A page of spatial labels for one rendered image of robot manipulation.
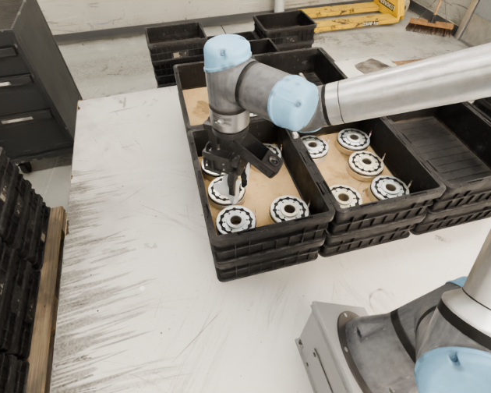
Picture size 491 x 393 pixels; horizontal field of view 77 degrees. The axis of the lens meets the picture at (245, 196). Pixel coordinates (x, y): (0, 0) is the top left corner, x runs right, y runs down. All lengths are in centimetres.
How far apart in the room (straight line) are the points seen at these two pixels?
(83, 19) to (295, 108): 371
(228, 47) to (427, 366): 49
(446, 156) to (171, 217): 91
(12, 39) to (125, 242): 128
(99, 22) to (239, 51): 360
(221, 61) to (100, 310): 69
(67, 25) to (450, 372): 406
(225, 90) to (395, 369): 52
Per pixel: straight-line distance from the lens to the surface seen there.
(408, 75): 56
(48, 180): 243
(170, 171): 116
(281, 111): 46
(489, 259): 44
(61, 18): 410
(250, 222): 78
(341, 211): 75
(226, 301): 86
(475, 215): 119
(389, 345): 60
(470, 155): 123
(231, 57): 50
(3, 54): 203
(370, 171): 97
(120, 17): 404
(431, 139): 122
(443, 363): 43
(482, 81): 57
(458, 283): 60
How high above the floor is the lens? 150
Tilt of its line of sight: 50 degrees down
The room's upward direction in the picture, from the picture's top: straight up
